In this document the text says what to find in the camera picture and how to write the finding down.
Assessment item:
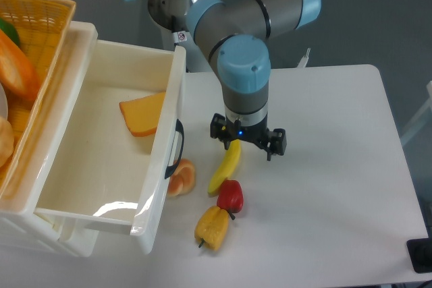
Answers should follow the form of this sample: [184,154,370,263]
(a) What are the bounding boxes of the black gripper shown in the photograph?
[210,113,287,161]

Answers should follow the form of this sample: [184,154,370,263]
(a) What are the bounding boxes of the white plastic drawer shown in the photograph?
[36,40,186,256]

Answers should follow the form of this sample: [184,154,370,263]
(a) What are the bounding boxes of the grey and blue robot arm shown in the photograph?
[126,0,321,156]

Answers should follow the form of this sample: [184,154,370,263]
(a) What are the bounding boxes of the white plastic drawer cabinet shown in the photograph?
[1,22,98,256]

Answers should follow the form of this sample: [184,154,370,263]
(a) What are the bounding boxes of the yellow toy banana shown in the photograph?
[207,140,242,196]

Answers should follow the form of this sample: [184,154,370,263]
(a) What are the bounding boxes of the red toy bell pepper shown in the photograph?
[217,179,244,220]

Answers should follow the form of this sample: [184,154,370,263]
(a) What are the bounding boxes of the toy bread roll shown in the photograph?
[167,159,196,197]

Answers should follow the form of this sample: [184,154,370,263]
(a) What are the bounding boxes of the yellow toy bell pepper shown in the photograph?
[194,206,230,251]

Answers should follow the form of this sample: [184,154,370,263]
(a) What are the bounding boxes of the orange cheese wedge toy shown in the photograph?
[119,92,165,137]

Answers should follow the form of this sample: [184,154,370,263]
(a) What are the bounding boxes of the black device at table edge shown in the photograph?
[406,238,431,273]

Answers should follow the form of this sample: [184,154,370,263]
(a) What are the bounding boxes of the orange toy baguette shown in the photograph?
[1,31,41,101]

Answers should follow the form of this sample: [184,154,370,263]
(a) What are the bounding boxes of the yellow woven plastic basket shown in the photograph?
[1,0,76,193]

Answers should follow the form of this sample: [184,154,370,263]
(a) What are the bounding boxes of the green toy vegetable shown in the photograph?
[0,18,21,47]

